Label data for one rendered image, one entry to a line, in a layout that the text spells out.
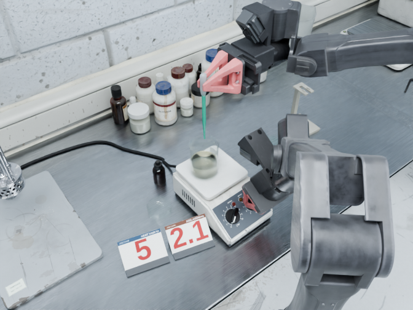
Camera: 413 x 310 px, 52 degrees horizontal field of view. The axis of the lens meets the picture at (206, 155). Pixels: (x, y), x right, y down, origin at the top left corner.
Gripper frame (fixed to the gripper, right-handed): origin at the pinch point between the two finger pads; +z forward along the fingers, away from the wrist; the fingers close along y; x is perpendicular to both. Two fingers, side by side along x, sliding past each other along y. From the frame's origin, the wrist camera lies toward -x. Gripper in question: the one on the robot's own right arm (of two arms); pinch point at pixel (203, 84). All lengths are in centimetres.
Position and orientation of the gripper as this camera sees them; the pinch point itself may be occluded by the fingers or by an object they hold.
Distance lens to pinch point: 76.4
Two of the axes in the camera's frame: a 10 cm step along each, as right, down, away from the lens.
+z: -7.8, 4.4, -4.5
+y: 6.3, 5.4, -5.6
